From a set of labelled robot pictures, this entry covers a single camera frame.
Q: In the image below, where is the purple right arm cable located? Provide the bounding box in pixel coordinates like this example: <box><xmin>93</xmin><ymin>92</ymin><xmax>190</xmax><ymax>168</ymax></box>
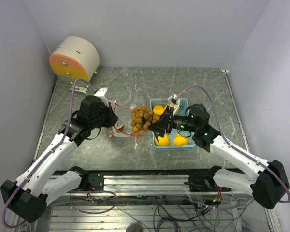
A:
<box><xmin>174</xmin><ymin>86</ymin><xmax>290</xmax><ymax>204</ymax></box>

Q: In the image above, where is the yellow lemon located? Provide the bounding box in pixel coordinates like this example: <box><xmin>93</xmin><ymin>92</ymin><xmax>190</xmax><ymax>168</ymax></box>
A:
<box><xmin>164</xmin><ymin>103</ymin><xmax>174</xmax><ymax>109</ymax></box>

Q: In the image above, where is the clear orange zip top bag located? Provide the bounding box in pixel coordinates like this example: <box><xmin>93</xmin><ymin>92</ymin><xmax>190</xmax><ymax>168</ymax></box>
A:
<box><xmin>107</xmin><ymin>99</ymin><xmax>141</xmax><ymax>138</ymax></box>

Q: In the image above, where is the orange fruit right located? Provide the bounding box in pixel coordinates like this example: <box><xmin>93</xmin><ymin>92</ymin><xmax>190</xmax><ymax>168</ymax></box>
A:
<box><xmin>173</xmin><ymin>133</ymin><xmax>189</xmax><ymax>146</ymax></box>

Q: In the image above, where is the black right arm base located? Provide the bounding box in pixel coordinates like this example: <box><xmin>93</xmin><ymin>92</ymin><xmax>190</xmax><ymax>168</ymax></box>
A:
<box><xmin>184</xmin><ymin>165</ymin><xmax>222</xmax><ymax>192</ymax></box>

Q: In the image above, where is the cream cylindrical drawer box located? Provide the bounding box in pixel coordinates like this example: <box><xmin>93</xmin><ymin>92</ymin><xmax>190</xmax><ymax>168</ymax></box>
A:
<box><xmin>49</xmin><ymin>36</ymin><xmax>100</xmax><ymax>84</ymax></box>

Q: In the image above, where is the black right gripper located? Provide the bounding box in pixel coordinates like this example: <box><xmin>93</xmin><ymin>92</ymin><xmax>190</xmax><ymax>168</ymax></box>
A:
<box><xmin>147</xmin><ymin>106</ymin><xmax>198</xmax><ymax>134</ymax></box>

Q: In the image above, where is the light blue plastic basket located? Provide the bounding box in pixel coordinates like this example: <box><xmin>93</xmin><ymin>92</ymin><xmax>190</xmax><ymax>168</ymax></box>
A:
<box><xmin>150</xmin><ymin>98</ymin><xmax>195</xmax><ymax>151</ymax></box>

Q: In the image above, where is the yellow bell pepper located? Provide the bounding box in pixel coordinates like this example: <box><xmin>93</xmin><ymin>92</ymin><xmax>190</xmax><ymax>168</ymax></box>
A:
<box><xmin>152</xmin><ymin>105</ymin><xmax>165</xmax><ymax>116</ymax></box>

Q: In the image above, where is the small white metal bracket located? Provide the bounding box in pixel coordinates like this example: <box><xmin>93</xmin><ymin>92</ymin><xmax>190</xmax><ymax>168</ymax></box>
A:
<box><xmin>74</xmin><ymin>86</ymin><xmax>88</xmax><ymax>95</ymax></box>

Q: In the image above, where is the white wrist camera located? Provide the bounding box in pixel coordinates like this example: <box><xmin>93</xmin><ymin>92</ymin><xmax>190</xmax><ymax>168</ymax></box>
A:
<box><xmin>94</xmin><ymin>87</ymin><xmax>109</xmax><ymax>105</ymax></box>
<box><xmin>167</xmin><ymin>94</ymin><xmax>180</xmax><ymax>115</ymax></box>

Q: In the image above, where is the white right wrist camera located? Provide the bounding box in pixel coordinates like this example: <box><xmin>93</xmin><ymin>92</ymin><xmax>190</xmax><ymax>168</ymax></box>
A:
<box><xmin>167</xmin><ymin>94</ymin><xmax>180</xmax><ymax>115</ymax></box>

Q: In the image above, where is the brown round fruit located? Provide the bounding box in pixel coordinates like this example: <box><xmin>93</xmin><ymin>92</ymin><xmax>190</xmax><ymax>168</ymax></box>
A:
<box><xmin>117</xmin><ymin>124</ymin><xmax>124</xmax><ymax>130</ymax></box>

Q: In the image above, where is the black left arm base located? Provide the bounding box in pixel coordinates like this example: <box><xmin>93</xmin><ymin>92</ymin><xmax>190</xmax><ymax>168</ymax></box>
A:
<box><xmin>70</xmin><ymin>166</ymin><xmax>104</xmax><ymax>191</ymax></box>

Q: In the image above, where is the white corner clip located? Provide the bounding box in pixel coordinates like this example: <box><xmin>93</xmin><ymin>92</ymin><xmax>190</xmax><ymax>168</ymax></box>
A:
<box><xmin>221</xmin><ymin>69</ymin><xmax>230</xmax><ymax>75</ymax></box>

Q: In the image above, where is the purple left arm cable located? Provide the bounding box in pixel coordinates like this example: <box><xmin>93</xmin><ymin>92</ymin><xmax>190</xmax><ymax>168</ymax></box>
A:
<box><xmin>1</xmin><ymin>78</ymin><xmax>95</xmax><ymax>229</ymax></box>

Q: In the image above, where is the orange fruit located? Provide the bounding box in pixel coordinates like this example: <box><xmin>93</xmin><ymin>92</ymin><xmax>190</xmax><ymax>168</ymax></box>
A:
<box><xmin>154</xmin><ymin>134</ymin><xmax>170</xmax><ymax>146</ymax></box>
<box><xmin>173</xmin><ymin>133</ymin><xmax>189</xmax><ymax>146</ymax></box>

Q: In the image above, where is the purple floor cable loop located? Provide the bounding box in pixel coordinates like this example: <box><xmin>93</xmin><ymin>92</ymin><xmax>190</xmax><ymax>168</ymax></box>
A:
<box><xmin>70</xmin><ymin>190</ymin><xmax>120</xmax><ymax>214</ymax></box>

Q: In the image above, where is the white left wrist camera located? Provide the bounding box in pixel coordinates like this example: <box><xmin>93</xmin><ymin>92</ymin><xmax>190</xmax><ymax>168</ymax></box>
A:
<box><xmin>94</xmin><ymin>87</ymin><xmax>109</xmax><ymax>105</ymax></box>

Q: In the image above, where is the brown longan bunch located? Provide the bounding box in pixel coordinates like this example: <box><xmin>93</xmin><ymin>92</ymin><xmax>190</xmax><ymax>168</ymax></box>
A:
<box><xmin>130</xmin><ymin>105</ymin><xmax>160</xmax><ymax>133</ymax></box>

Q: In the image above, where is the orange fruit left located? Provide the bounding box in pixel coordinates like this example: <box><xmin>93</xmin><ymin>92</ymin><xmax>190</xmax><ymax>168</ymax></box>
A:
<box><xmin>154</xmin><ymin>134</ymin><xmax>170</xmax><ymax>146</ymax></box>

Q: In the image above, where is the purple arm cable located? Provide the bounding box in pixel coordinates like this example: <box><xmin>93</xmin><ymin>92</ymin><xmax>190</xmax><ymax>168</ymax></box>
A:
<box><xmin>174</xmin><ymin>86</ymin><xmax>290</xmax><ymax>204</ymax></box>
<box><xmin>1</xmin><ymin>78</ymin><xmax>95</xmax><ymax>229</ymax></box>

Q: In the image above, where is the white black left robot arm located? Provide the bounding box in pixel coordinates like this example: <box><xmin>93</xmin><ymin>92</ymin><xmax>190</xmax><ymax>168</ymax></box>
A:
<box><xmin>0</xmin><ymin>95</ymin><xmax>118</xmax><ymax>223</ymax></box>

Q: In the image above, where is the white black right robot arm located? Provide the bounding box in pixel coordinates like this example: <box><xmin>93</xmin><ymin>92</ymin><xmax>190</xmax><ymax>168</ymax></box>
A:
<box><xmin>149</xmin><ymin>104</ymin><xmax>290</xmax><ymax>209</ymax></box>

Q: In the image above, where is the aluminium rail frame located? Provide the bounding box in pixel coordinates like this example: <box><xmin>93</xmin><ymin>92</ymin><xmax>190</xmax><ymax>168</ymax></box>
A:
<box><xmin>16</xmin><ymin>175</ymin><xmax>271</xmax><ymax>232</ymax></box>

